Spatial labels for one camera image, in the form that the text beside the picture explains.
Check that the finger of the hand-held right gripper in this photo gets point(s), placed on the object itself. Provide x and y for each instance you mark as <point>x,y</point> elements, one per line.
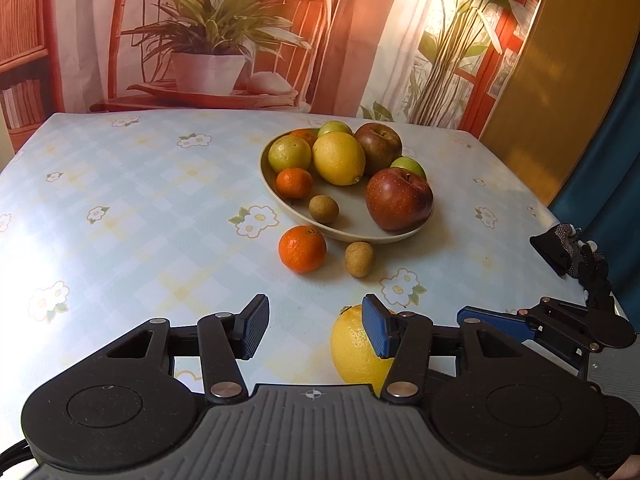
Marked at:
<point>500,320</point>

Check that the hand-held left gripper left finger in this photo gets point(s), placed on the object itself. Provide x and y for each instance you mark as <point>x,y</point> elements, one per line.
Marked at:
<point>252,327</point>

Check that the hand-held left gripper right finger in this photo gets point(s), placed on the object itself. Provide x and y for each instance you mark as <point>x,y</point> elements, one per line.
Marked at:
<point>377,327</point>

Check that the large yellow lemon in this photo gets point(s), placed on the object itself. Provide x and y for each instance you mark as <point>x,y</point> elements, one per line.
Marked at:
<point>339,159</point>
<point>352,350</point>

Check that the small orange tangerine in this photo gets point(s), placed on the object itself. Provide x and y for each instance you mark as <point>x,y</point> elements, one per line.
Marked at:
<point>294,182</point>
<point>304,136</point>
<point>302,250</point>

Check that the beige round plate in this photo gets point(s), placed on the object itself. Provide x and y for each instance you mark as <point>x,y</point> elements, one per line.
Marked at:
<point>350,221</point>

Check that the bright red apple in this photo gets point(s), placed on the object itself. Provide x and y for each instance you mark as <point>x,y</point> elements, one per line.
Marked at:
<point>398,200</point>

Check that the green jujube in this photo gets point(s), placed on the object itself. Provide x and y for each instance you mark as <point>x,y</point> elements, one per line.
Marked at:
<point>407,165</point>
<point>334,127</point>

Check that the yellow-green citrus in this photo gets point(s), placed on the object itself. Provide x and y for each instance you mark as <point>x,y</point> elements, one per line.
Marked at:
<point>289,155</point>

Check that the dark brownish red apple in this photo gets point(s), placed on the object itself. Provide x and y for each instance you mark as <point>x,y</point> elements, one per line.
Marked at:
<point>380,145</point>

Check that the dark knit cloth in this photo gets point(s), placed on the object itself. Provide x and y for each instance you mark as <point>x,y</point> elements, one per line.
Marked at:
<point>617,435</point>

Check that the blue curtain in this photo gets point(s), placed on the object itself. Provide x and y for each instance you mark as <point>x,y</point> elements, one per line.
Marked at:
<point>610,185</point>

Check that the floral checked tablecloth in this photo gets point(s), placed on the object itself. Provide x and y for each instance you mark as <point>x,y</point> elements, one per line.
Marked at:
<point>150,210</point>

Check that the yellow-brown board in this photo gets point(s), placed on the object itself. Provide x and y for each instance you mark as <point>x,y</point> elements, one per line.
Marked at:
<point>565,85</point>

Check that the printed room scene backdrop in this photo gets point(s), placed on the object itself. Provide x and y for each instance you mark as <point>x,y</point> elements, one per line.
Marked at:
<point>350,35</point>

